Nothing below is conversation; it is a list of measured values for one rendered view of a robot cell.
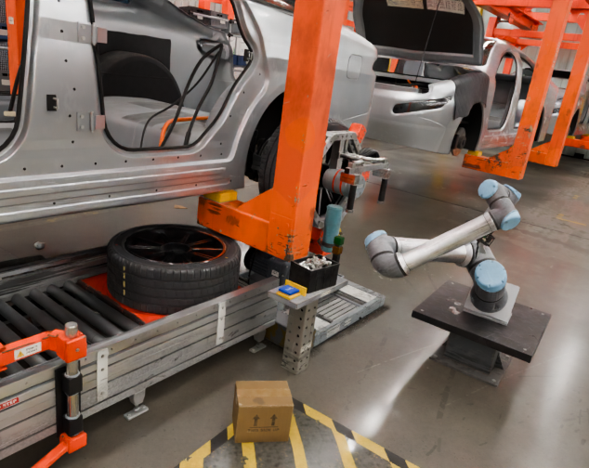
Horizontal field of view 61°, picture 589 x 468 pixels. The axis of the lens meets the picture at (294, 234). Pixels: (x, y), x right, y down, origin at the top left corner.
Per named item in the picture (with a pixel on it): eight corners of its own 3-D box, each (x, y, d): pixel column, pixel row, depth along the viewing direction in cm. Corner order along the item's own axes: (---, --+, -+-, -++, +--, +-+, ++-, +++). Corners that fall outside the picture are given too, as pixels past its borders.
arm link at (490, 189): (501, 192, 214) (516, 201, 221) (489, 173, 221) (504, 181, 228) (483, 205, 219) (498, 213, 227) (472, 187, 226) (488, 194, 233)
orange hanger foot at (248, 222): (217, 218, 296) (222, 161, 285) (285, 246, 267) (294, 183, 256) (195, 223, 283) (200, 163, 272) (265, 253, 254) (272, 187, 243)
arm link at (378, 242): (484, 275, 270) (365, 269, 239) (470, 249, 280) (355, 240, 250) (502, 258, 259) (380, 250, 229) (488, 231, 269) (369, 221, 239)
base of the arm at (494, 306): (513, 289, 268) (515, 280, 260) (499, 318, 262) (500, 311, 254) (478, 276, 278) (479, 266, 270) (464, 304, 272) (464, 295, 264)
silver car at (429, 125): (446, 124, 974) (465, 37, 923) (547, 143, 871) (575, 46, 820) (287, 129, 594) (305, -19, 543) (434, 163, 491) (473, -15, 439)
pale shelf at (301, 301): (320, 274, 263) (321, 268, 262) (347, 285, 254) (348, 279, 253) (267, 296, 230) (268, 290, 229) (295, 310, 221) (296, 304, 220)
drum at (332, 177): (333, 188, 294) (336, 164, 290) (363, 198, 283) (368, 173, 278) (319, 191, 284) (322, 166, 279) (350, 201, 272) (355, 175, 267)
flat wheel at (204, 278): (159, 252, 301) (161, 214, 294) (257, 280, 281) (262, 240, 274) (76, 292, 242) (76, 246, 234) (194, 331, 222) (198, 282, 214)
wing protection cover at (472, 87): (457, 116, 576) (468, 70, 560) (483, 121, 560) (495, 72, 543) (433, 116, 522) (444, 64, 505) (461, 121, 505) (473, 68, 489)
